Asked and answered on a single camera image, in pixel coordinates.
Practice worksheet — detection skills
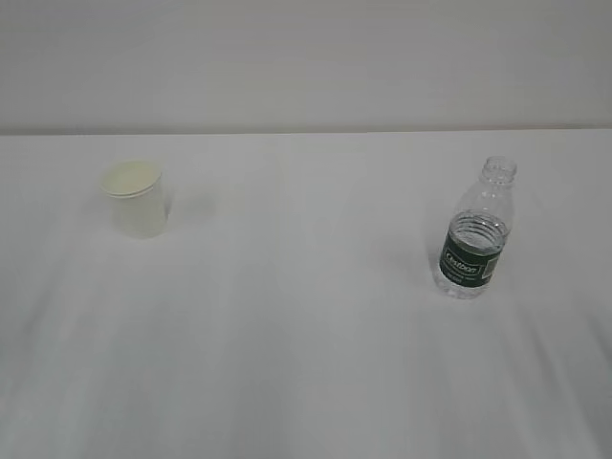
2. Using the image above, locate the white paper cup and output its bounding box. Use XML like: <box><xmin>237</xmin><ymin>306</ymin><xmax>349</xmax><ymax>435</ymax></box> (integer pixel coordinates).
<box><xmin>100</xmin><ymin>161</ymin><xmax>167</xmax><ymax>239</ymax></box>

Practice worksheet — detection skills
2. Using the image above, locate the clear green-label water bottle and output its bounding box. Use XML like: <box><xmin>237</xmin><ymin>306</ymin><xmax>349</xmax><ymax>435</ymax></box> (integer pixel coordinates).
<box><xmin>435</xmin><ymin>156</ymin><xmax>517</xmax><ymax>299</ymax></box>

